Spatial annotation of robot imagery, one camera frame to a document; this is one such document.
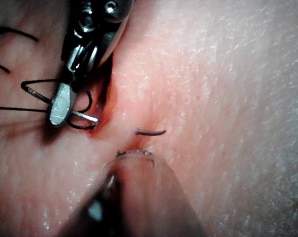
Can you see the left arm needle driver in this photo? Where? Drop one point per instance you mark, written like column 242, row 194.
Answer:
column 135, row 152

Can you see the right arm needle driver jaw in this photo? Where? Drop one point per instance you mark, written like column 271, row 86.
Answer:
column 61, row 106

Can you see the right arm needle driver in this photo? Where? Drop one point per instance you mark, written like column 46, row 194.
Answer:
column 94, row 27

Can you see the curved steel needle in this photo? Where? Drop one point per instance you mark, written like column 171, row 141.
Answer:
column 87, row 117

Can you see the dark left arm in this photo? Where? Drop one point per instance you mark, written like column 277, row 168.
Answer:
column 148, row 197

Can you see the black thread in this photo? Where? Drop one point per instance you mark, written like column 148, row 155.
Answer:
column 15, row 108

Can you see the tissue pad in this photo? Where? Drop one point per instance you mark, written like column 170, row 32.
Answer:
column 225, row 98

